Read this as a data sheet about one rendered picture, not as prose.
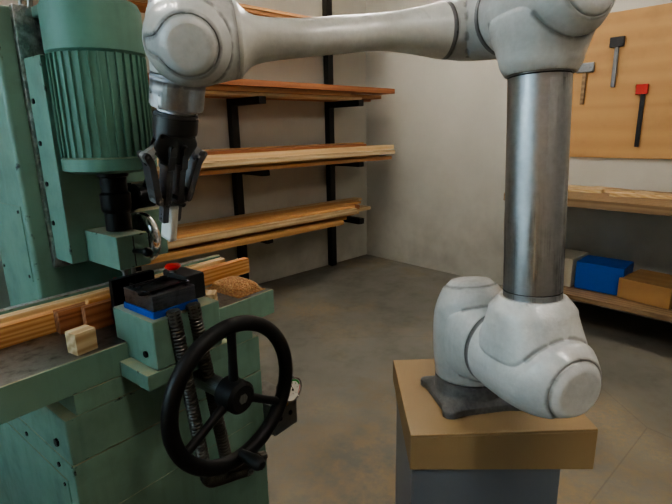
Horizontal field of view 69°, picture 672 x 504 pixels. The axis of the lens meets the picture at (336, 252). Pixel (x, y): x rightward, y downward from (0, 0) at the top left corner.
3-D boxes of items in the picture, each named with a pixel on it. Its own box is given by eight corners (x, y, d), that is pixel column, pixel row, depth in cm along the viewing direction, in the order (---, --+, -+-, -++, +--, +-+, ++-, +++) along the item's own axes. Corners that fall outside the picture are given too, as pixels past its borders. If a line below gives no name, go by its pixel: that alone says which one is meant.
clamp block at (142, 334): (155, 372, 83) (149, 324, 81) (116, 352, 91) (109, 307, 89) (224, 343, 94) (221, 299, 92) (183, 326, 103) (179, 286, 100)
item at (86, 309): (88, 332, 93) (84, 308, 92) (84, 330, 94) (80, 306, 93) (165, 307, 105) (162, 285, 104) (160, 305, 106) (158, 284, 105)
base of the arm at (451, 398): (482, 367, 125) (482, 346, 124) (528, 409, 103) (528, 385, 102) (414, 375, 122) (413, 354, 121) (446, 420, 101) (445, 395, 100)
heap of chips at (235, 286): (238, 298, 110) (237, 287, 109) (204, 288, 118) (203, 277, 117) (266, 289, 117) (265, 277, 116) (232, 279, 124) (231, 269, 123)
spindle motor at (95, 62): (88, 177, 87) (61, -16, 79) (47, 172, 97) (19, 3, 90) (174, 169, 100) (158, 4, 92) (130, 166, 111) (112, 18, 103)
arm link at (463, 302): (480, 353, 120) (480, 266, 115) (530, 384, 102) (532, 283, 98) (420, 364, 115) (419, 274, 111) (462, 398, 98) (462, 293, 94)
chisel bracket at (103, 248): (121, 278, 98) (115, 237, 96) (88, 267, 107) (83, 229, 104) (154, 270, 104) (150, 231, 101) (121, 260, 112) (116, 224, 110)
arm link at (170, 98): (137, 68, 79) (136, 105, 81) (169, 79, 74) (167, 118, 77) (185, 72, 86) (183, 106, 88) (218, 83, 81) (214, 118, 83)
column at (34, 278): (46, 346, 111) (-16, 0, 93) (10, 324, 124) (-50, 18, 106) (138, 317, 128) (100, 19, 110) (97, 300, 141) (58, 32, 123)
